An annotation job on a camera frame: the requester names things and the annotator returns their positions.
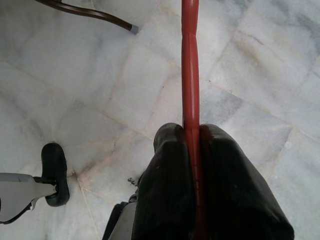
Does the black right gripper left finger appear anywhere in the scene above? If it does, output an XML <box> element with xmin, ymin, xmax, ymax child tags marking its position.
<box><xmin>135</xmin><ymin>122</ymin><xmax>199</xmax><ymax>240</ymax></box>

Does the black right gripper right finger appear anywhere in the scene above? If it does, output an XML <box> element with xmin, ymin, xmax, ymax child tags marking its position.
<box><xmin>199</xmin><ymin>123</ymin><xmax>296</xmax><ymax>240</ymax></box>

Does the red plastic clothes hanger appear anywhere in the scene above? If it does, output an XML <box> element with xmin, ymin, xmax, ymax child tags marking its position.
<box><xmin>179</xmin><ymin>0</ymin><xmax>209</xmax><ymax>240</ymax></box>

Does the grey robot right leg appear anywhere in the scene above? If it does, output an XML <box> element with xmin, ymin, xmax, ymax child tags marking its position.
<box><xmin>0</xmin><ymin>172</ymin><xmax>61</xmax><ymax>224</ymax></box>

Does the marble-top folding table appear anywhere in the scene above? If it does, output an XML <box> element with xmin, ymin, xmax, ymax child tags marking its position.
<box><xmin>34</xmin><ymin>0</ymin><xmax>140</xmax><ymax>35</ymax></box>

